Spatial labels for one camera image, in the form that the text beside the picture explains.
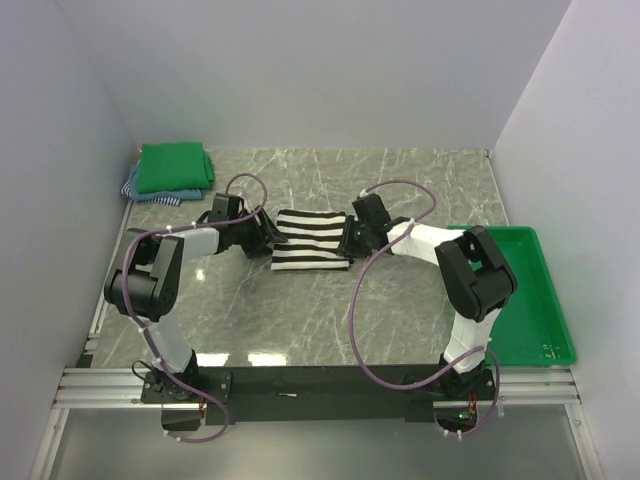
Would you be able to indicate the green tank top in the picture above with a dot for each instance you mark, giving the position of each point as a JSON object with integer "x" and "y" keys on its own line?
{"x": 174, "y": 166}

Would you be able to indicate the green plastic tray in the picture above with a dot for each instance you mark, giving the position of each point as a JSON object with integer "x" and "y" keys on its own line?
{"x": 531, "y": 329}

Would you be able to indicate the blue white striped tank top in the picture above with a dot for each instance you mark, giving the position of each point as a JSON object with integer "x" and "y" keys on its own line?
{"x": 128, "y": 191}

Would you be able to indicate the folded blue tank top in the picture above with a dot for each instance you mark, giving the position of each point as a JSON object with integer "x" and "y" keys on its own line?
{"x": 184, "y": 194}

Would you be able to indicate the black white striped tank top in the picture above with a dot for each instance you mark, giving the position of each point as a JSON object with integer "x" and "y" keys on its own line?
{"x": 312, "y": 242}

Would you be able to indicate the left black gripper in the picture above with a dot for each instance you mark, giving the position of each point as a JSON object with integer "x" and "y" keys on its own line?
{"x": 264, "y": 234}

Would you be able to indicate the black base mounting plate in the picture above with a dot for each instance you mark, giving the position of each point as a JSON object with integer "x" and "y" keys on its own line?
{"x": 297, "y": 393}

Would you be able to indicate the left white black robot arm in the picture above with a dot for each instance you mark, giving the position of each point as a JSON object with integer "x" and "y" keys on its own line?
{"x": 143, "y": 281}

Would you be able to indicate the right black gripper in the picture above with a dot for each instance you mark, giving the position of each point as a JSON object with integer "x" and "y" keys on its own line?
{"x": 350, "y": 249}

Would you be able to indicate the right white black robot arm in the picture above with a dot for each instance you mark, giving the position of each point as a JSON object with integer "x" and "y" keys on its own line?
{"x": 477, "y": 278}

